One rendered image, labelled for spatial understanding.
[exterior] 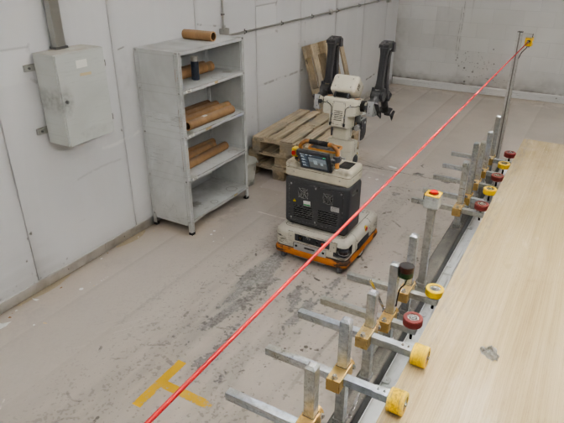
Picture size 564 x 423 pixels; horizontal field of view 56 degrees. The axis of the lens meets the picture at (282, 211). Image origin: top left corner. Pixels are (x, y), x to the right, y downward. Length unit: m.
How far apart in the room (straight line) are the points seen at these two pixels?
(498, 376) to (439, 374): 0.21
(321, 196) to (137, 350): 1.68
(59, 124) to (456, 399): 2.97
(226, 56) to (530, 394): 3.87
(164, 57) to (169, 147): 0.72
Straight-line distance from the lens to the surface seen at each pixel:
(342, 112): 4.12
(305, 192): 4.09
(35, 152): 4.02
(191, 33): 4.77
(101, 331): 3.79
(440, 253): 3.17
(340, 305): 2.39
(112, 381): 3.41
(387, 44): 4.20
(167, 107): 4.41
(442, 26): 9.88
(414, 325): 2.27
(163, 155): 4.60
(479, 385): 2.07
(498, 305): 2.48
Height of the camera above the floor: 2.27
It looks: 26 degrees down
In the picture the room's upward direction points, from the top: straight up
